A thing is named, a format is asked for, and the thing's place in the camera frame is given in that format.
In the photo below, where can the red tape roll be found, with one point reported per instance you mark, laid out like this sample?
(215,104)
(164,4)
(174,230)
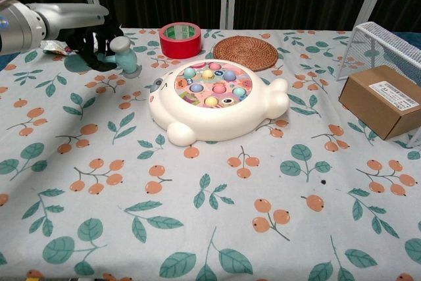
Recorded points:
(181,44)

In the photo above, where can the brown cardboard box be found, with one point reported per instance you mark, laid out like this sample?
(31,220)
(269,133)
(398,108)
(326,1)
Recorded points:
(381,106)

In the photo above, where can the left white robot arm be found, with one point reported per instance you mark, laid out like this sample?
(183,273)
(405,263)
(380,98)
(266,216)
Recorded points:
(16,27)

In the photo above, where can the crumpled foil snack packet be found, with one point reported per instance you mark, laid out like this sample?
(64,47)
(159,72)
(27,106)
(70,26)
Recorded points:
(54,47)

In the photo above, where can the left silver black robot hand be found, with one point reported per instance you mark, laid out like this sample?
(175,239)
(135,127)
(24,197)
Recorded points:
(72,16)

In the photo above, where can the floral print tablecloth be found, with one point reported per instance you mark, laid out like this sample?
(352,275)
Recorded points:
(210,195)

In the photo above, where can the fish-shaped fishing toy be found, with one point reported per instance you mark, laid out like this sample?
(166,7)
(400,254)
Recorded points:
(217,113)

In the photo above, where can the round woven rattan coaster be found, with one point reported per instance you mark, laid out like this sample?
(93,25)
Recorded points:
(245,52)

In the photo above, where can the teal toy fishing rod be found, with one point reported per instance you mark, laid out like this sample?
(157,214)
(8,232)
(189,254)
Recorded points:
(126,57)

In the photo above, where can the blue table cover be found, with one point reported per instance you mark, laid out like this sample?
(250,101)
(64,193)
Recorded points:
(406,33)

